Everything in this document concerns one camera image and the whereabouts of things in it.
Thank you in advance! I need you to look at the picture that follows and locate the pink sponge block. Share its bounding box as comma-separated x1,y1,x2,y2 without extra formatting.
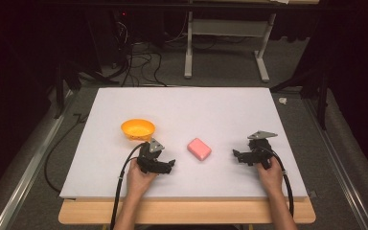
186,137,213,162

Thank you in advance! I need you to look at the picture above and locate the wooden table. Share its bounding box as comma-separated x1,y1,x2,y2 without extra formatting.
57,195,317,225

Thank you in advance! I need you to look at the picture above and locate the black floor cable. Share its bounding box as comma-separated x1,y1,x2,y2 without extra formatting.
43,112,90,195

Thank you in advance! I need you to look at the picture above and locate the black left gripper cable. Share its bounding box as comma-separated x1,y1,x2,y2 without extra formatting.
109,142,149,230

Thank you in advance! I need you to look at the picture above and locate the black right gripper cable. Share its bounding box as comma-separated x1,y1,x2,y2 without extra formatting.
259,145,295,219

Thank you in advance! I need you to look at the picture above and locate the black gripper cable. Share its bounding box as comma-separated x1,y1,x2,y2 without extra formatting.
259,145,295,219
109,142,149,230

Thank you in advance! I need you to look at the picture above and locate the orange plastic bowl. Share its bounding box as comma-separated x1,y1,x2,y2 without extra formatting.
120,118,157,142

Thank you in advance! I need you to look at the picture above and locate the black metal stand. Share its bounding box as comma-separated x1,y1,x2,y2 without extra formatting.
53,61,121,120
269,68,331,131

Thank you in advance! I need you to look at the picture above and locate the dark computer tower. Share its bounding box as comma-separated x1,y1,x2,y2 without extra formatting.
109,9,135,66

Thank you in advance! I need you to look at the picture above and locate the person's right hand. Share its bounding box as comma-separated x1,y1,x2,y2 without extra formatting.
256,155,286,198

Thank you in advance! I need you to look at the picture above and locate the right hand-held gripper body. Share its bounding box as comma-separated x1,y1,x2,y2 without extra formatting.
244,129,279,170

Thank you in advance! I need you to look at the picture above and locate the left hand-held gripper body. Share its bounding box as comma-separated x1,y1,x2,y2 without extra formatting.
136,137,169,175

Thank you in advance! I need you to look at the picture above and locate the white metal table frame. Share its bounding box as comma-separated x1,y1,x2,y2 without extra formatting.
183,11,278,83

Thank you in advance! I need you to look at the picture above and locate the metal floor rail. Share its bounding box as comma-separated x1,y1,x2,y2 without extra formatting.
0,90,78,230
302,98,368,230

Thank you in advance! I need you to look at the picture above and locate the bundle of black cables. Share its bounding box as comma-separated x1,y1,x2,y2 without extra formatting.
109,18,169,88

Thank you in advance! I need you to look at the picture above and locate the person's left hand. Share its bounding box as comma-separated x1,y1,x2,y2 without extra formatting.
126,158,158,199

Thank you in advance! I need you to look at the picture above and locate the white foam board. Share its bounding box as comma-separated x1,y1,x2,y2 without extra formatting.
58,86,309,200

